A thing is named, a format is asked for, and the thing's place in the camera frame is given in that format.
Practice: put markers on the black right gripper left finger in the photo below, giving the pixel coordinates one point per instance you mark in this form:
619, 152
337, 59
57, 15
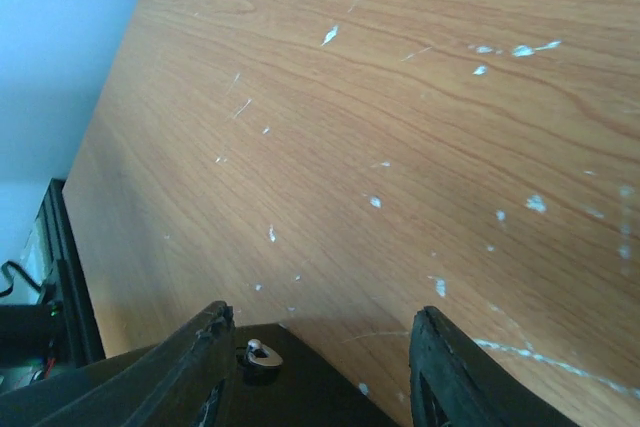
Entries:
186, 380

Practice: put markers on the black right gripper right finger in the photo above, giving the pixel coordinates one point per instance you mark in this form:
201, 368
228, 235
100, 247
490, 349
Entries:
453, 382

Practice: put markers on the black metronome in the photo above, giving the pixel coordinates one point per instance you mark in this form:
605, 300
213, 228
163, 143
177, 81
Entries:
305, 391

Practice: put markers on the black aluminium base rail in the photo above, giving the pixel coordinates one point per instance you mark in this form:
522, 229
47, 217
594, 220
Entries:
78, 342

